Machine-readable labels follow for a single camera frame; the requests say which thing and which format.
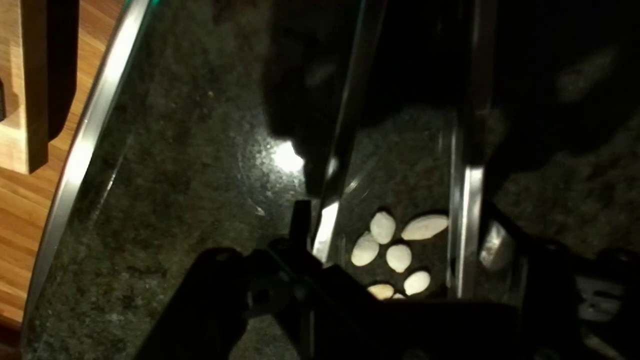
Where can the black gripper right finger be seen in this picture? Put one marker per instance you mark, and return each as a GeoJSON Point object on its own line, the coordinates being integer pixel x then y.
{"type": "Point", "coordinates": [516, 266]}

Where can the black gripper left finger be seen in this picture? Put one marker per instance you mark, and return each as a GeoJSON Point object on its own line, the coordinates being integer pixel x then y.
{"type": "Point", "coordinates": [300, 226]}

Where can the metal kitchen tongs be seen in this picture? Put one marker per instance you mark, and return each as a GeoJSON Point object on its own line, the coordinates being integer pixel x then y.
{"type": "Point", "coordinates": [467, 200]}

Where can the oval white bean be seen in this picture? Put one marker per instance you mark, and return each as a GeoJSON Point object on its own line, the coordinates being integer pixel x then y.
{"type": "Point", "coordinates": [380, 291]}
{"type": "Point", "coordinates": [417, 283]}
{"type": "Point", "coordinates": [399, 259]}
{"type": "Point", "coordinates": [365, 248]}

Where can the round white bean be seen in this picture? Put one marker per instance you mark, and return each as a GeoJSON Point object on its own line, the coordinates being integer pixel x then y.
{"type": "Point", "coordinates": [383, 226]}

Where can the elongated white bean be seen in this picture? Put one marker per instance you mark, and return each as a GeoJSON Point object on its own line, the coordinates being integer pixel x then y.
{"type": "Point", "coordinates": [424, 226]}

